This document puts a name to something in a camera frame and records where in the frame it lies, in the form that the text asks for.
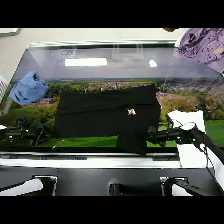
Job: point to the black T-shirt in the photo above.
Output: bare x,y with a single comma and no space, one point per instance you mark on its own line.
100,115

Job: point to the silver frame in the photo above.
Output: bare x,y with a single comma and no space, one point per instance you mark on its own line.
100,163

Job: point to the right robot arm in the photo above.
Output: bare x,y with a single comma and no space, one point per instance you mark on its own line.
200,136

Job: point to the purple garment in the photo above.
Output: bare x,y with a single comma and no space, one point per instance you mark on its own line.
203,45

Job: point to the blue garment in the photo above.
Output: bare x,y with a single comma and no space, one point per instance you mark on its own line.
28,89

